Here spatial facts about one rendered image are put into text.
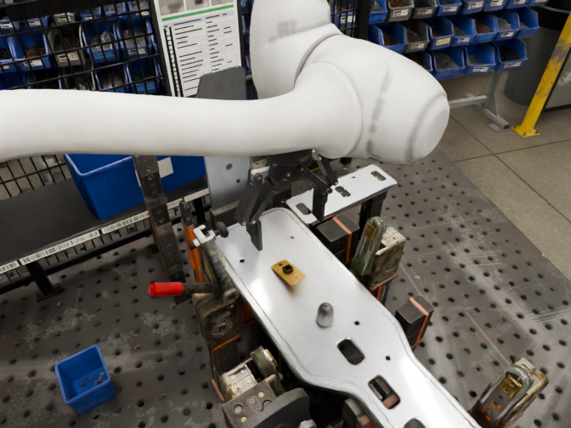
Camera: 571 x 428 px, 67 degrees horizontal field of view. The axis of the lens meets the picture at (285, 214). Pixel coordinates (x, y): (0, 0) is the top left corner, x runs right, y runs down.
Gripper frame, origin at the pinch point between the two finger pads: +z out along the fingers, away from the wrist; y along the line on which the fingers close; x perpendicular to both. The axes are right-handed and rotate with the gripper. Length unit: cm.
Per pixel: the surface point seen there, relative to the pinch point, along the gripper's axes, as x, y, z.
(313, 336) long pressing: -14.4, -3.8, 14.2
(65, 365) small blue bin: 21, -47, 37
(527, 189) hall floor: 44, 205, 115
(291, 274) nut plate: -1.3, -0.1, 12.5
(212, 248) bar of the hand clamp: -1.8, -15.8, -5.2
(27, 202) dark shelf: 50, -41, 11
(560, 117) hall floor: 84, 303, 115
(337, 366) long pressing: -21.4, -3.7, 14.2
